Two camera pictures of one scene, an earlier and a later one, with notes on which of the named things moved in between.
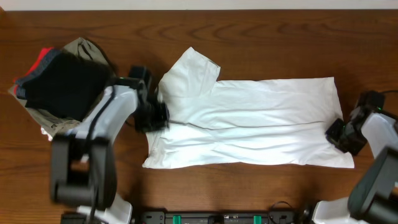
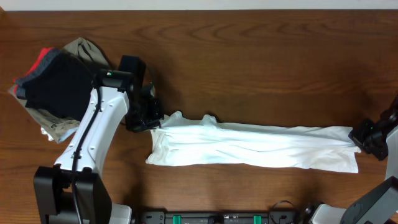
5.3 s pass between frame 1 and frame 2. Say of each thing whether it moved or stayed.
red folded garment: stayed
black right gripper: moved
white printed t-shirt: moved
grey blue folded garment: stayed
